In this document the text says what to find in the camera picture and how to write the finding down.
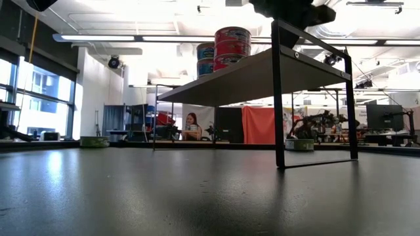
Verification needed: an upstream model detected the white hanging cloth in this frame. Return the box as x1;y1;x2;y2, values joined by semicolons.
182;103;217;141

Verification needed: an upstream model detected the black ceiling rail fixture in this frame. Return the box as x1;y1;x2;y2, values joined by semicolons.
346;0;405;16

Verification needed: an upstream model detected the black divider panel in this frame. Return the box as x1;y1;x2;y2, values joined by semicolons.
215;106;244;144

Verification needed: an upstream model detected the red lab cart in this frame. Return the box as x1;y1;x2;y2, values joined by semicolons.
155;111;175;128

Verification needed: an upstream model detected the round dark ceiling lamp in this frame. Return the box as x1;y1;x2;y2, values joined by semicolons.
107;54;121;70
323;52;343;67

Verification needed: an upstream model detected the dark lab table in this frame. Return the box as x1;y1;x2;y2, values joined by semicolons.
359;130;420;148

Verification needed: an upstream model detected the black lab rig frame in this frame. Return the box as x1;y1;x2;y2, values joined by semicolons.
290;87;342;119

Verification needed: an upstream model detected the yellow hanging strap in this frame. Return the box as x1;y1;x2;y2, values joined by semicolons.
27;12;40;64

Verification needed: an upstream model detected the green label seafood can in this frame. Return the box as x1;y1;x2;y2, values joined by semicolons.
79;136;111;148
284;138;315;152

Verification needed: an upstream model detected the black table mat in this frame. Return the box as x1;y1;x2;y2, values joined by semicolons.
0;146;420;236

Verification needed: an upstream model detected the floral hanging cloth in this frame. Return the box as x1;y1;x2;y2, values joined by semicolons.
282;106;308;138

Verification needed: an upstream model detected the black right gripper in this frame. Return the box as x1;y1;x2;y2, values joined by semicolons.
249;0;337;49

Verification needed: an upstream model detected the large glass window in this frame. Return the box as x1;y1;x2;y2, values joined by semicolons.
0;56;77;142

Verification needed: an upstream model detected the long ceiling light fixture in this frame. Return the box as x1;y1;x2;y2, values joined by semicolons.
52;32;420;47

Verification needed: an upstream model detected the small wooden stand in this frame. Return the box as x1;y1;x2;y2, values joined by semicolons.
182;129;201;142

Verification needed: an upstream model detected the black ceiling projector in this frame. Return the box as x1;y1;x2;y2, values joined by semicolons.
353;79;374;90

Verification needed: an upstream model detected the blue storage bin rack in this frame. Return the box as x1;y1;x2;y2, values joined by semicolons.
129;104;158;142

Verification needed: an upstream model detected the black lab monitor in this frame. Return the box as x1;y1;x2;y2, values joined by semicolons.
366;104;404;132

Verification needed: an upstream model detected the dark window blind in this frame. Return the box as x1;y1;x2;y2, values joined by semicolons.
0;32;80;75

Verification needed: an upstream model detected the orange hanging cloth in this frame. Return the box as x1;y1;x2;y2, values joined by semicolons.
241;105;276;145

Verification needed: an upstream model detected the grey curtain panel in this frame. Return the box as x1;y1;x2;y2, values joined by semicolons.
102;104;126;137

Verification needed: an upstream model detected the person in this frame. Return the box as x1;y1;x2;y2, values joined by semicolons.
182;112;203;142

